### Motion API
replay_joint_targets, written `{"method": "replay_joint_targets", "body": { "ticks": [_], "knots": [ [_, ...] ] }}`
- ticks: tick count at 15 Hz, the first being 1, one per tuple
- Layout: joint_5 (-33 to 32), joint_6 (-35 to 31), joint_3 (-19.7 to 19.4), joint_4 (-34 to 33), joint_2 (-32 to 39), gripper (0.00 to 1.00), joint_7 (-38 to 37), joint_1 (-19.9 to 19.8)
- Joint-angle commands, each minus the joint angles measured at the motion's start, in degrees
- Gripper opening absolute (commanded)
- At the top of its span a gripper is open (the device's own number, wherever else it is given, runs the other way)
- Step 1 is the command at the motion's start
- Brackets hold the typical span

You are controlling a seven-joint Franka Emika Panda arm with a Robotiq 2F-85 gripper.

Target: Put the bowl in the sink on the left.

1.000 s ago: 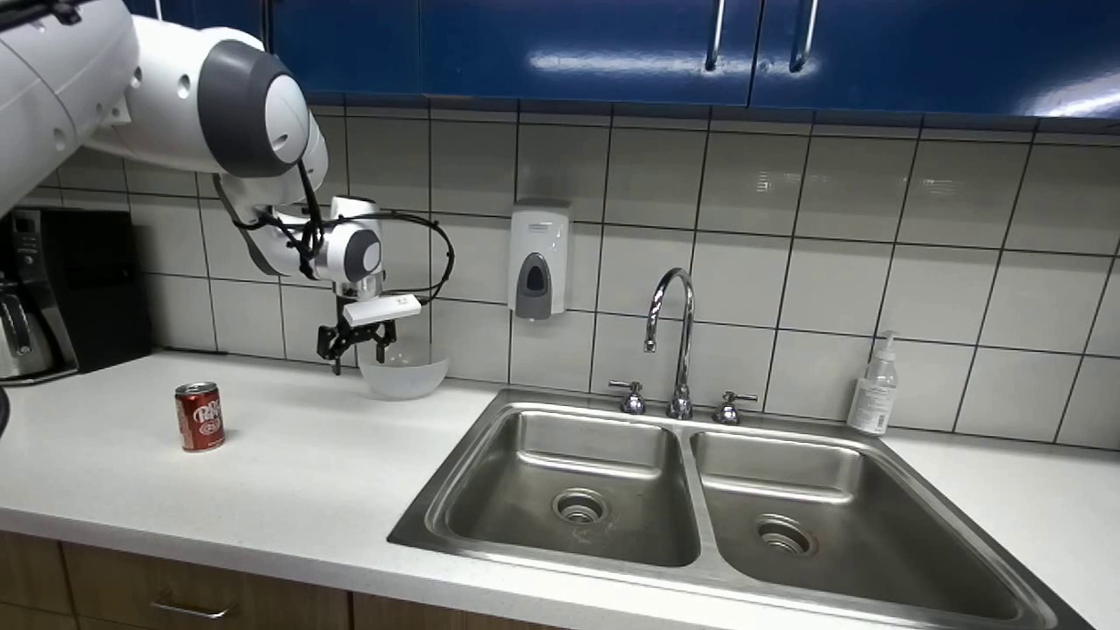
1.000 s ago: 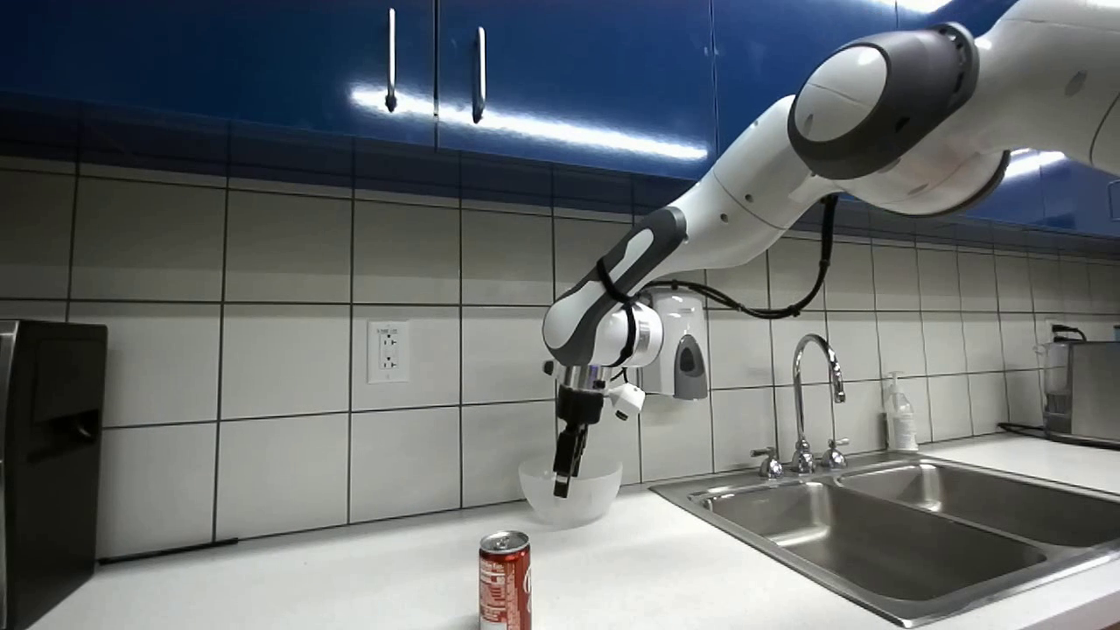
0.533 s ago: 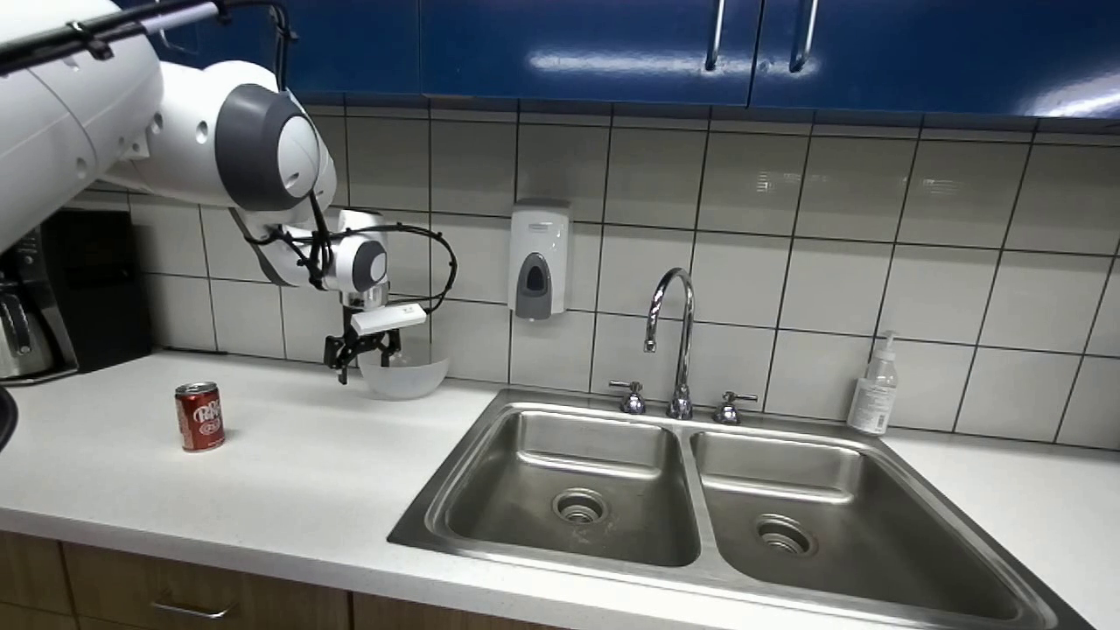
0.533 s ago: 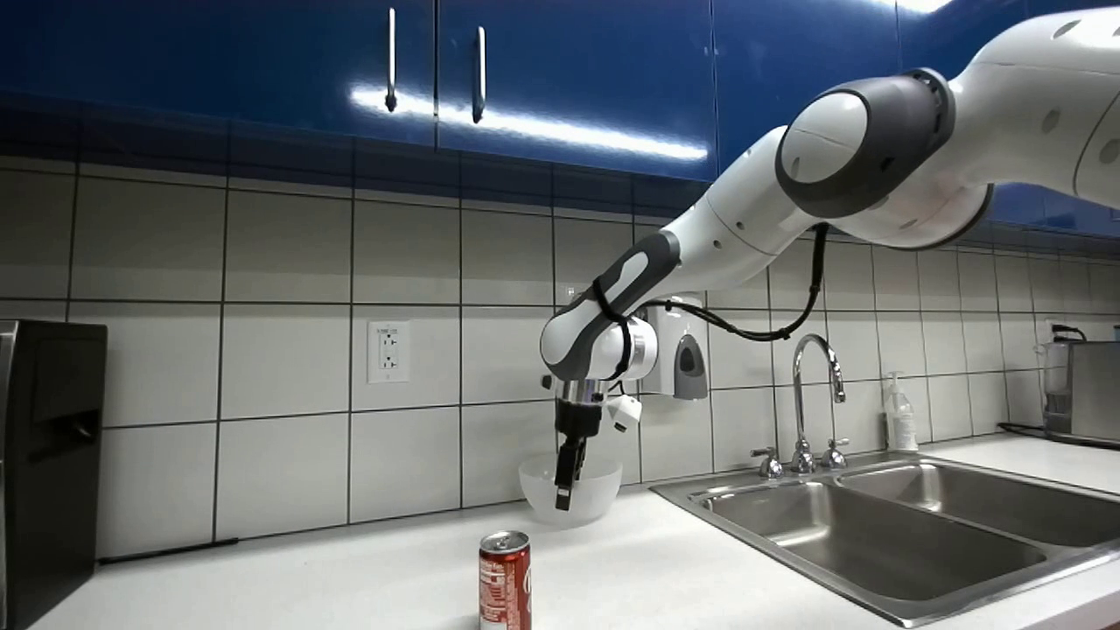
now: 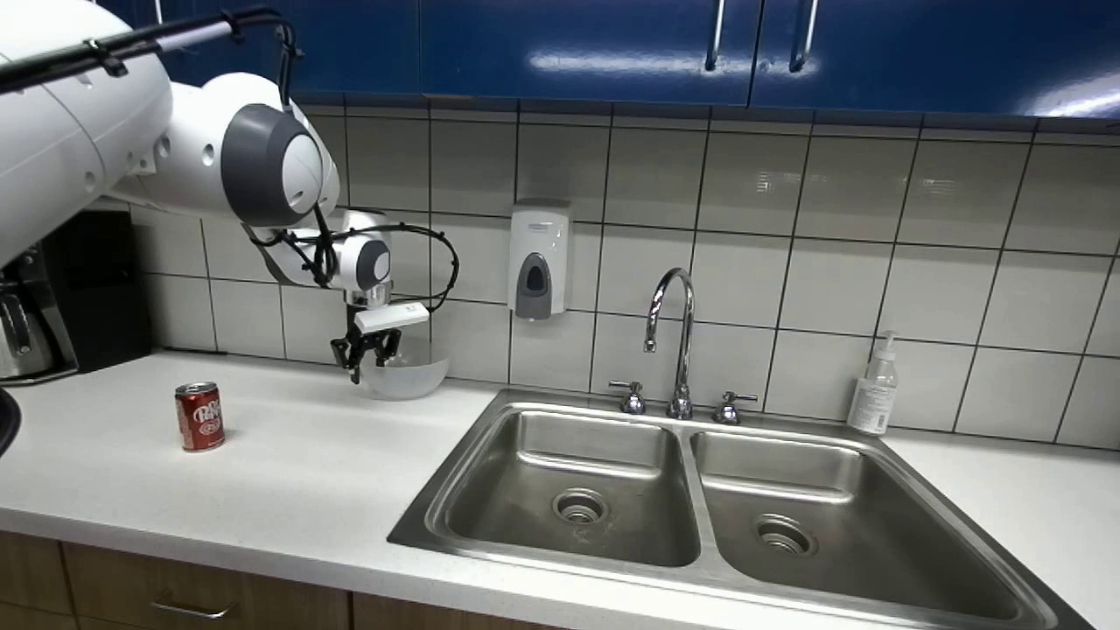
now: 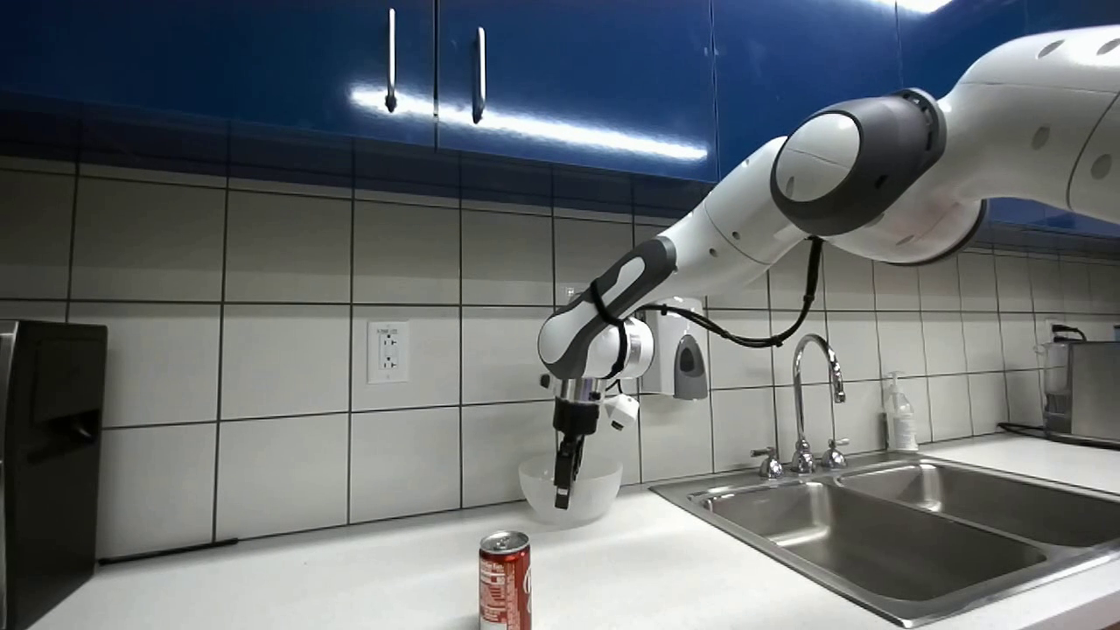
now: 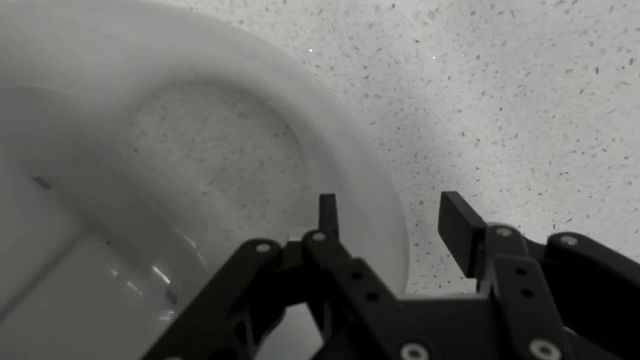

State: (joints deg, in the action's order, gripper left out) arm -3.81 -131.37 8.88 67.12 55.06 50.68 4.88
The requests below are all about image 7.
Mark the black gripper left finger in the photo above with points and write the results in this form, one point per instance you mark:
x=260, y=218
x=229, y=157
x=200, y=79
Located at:
x=347, y=300

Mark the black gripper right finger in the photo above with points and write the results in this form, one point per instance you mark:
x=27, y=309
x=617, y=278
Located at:
x=552, y=300

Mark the translucent white plastic bowl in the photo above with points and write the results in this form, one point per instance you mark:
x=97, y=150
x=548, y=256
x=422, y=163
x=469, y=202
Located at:
x=200, y=161

